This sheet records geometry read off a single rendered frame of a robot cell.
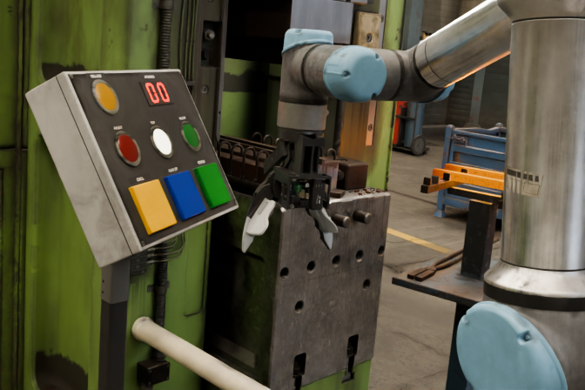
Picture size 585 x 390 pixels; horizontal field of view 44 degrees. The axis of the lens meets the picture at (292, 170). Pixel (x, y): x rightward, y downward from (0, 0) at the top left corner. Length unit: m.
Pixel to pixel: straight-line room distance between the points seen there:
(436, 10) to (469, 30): 9.91
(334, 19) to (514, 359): 1.11
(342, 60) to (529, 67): 0.33
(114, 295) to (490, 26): 0.76
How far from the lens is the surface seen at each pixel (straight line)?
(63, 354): 2.00
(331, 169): 1.75
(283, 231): 1.58
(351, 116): 1.99
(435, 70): 1.04
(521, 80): 0.73
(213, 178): 1.29
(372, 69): 1.00
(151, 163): 1.16
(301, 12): 1.62
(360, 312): 1.87
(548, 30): 0.72
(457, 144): 5.70
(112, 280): 1.30
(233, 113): 2.14
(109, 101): 1.14
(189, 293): 1.73
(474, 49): 0.99
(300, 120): 1.09
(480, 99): 10.89
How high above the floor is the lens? 1.27
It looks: 10 degrees down
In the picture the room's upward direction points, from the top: 5 degrees clockwise
